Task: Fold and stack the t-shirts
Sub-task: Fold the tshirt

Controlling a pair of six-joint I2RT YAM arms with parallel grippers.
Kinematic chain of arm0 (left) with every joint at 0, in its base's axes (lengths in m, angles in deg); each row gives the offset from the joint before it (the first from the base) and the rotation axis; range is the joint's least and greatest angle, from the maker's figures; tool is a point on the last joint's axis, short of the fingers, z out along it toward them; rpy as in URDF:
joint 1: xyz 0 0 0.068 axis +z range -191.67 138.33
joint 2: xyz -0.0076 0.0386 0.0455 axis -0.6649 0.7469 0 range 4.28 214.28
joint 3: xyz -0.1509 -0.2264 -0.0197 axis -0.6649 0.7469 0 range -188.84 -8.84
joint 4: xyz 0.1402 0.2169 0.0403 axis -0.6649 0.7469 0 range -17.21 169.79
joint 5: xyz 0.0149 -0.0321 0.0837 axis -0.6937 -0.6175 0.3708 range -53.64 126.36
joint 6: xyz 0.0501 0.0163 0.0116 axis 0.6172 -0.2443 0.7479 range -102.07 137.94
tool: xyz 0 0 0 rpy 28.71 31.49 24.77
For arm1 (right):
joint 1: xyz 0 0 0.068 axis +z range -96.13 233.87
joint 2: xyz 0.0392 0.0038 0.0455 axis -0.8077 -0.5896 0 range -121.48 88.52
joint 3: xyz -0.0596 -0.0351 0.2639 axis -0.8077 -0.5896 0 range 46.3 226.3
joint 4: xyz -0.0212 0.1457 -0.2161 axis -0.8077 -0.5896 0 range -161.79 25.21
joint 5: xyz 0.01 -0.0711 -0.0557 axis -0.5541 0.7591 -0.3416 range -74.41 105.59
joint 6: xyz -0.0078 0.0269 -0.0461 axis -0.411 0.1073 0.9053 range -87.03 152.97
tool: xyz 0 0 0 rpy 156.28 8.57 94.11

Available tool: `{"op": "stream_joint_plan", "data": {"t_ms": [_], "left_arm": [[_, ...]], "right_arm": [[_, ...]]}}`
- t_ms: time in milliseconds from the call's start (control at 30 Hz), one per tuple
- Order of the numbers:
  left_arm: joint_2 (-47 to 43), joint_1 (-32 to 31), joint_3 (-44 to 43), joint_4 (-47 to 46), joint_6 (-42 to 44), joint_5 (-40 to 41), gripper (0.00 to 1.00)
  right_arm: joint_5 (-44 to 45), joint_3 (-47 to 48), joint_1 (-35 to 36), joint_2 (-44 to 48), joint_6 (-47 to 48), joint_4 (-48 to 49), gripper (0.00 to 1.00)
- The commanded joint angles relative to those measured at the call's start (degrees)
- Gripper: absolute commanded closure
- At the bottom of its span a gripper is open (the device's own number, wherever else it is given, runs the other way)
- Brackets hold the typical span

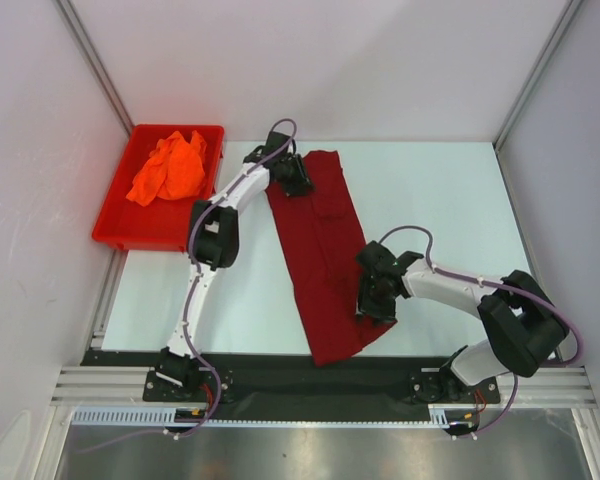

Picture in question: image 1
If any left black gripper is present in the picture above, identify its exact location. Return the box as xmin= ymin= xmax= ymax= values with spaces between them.
xmin=276 ymin=154 xmax=315 ymax=198

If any dark red t shirt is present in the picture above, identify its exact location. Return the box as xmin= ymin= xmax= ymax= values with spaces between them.
xmin=266 ymin=150 xmax=394 ymax=367

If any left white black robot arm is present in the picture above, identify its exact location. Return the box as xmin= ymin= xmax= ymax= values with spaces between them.
xmin=154 ymin=129 xmax=314 ymax=400

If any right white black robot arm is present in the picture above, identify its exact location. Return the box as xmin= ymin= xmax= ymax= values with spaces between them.
xmin=356 ymin=241 xmax=570 ymax=401

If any orange t shirt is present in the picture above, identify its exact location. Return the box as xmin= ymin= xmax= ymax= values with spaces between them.
xmin=125 ymin=130 xmax=207 ymax=207

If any red plastic bin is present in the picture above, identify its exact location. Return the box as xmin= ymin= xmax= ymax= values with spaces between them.
xmin=92 ymin=124 xmax=225 ymax=252

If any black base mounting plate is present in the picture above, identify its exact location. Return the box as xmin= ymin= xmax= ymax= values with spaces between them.
xmin=79 ymin=350 xmax=564 ymax=422

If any left corner aluminium post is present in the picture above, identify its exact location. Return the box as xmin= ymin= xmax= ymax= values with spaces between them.
xmin=52 ymin=0 xmax=134 ymax=136

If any slotted grey cable duct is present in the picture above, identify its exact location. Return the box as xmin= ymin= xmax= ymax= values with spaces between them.
xmin=72 ymin=405 xmax=478 ymax=430

